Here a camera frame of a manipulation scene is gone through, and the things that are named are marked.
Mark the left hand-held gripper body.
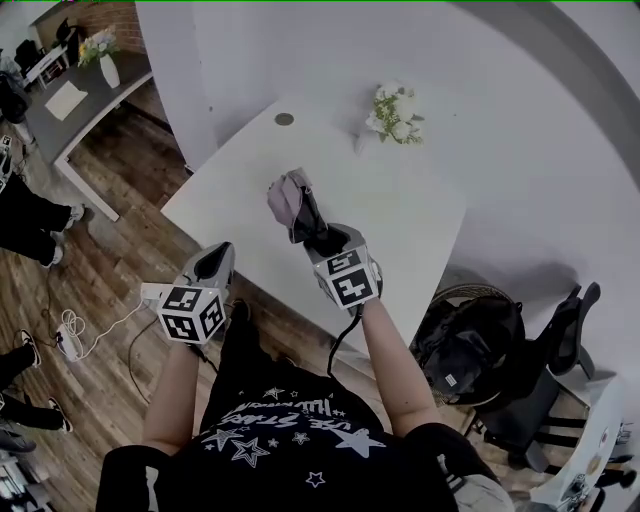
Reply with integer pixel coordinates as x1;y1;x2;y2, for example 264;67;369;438
140;241;237;347

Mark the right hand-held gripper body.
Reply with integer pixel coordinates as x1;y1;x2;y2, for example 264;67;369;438
305;223;385;312

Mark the person's right forearm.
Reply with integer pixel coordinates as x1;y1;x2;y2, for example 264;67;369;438
358;298;443;437

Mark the person's left forearm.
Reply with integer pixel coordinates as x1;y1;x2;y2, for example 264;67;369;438
142;341;224;456

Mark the white power strip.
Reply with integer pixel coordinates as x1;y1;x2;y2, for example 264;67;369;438
54;323;86;363

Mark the black backpack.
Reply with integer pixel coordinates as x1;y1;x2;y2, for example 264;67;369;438
409;298;526;406

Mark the person's black star-print shirt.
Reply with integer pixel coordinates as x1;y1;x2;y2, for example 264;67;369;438
98;298;512;512

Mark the white flower bouquet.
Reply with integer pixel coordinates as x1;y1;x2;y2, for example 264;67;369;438
353;81;426;154

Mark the black office chair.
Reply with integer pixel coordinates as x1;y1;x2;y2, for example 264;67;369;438
474;281;602;474

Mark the grey desk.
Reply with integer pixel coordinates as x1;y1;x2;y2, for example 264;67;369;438
23;52;154;223

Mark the white partition panel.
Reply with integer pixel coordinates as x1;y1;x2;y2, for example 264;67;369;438
134;2;281;174

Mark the white paper sheet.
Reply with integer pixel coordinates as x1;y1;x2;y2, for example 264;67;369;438
44;81;88;121

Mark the white vase with flowers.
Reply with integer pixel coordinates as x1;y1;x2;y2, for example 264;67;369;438
77;28;122;90

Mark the white shelf unit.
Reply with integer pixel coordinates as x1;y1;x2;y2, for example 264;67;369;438
23;47;71;90

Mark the black cable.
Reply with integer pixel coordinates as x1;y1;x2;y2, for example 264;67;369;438
326;305;366;379

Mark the white cable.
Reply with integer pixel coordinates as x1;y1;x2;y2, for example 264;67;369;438
60;297;151;359

